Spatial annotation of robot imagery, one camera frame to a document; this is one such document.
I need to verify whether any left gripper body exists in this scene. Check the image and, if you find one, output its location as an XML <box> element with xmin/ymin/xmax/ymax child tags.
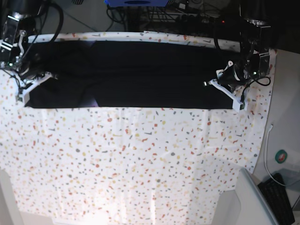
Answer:
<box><xmin>216</xmin><ymin>60</ymin><xmax>253</xmax><ymax>88</ymax></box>

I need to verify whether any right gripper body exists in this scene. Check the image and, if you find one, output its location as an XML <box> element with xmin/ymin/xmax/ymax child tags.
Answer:
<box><xmin>0</xmin><ymin>52</ymin><xmax>47</xmax><ymax>82</ymax></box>

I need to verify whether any black t-shirt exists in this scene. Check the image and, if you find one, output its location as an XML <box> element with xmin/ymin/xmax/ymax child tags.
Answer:
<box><xmin>27</xmin><ymin>41</ymin><xmax>233</xmax><ymax>110</ymax></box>

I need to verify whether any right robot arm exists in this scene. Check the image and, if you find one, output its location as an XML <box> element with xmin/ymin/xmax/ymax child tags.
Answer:
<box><xmin>0</xmin><ymin>0</ymin><xmax>64</xmax><ymax>85</ymax></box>

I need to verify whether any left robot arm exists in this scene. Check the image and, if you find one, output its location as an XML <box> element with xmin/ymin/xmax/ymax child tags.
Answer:
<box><xmin>213</xmin><ymin>0</ymin><xmax>300</xmax><ymax>87</ymax></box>

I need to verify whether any black power strip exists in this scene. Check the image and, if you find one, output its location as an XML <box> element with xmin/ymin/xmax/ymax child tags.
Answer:
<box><xmin>175</xmin><ymin>14</ymin><xmax>218</xmax><ymax>24</ymax></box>

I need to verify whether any blue box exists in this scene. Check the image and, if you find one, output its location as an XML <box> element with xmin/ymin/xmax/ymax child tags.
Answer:
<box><xmin>104</xmin><ymin>0</ymin><xmax>169</xmax><ymax>7</ymax></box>

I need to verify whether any terrazzo patterned tablecloth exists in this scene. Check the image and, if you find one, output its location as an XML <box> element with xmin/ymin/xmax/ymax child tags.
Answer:
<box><xmin>0</xmin><ymin>31</ymin><xmax>272</xmax><ymax>225</ymax></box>

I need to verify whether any black keyboard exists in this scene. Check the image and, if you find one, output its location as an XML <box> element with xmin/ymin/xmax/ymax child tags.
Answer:
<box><xmin>258</xmin><ymin>173</ymin><xmax>295</xmax><ymax>225</ymax></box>

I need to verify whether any grey monitor edge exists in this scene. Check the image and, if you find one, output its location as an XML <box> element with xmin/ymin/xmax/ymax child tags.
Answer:
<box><xmin>235</xmin><ymin>168</ymin><xmax>278</xmax><ymax>225</ymax></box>

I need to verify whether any white charging cable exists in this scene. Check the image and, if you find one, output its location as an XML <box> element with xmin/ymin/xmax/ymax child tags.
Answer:
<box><xmin>263</xmin><ymin>123</ymin><xmax>287</xmax><ymax>187</ymax></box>

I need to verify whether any black wire rack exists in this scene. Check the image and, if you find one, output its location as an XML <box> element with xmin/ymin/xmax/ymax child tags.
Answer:
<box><xmin>126</xmin><ymin>3</ymin><xmax>221</xmax><ymax>35</ymax></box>

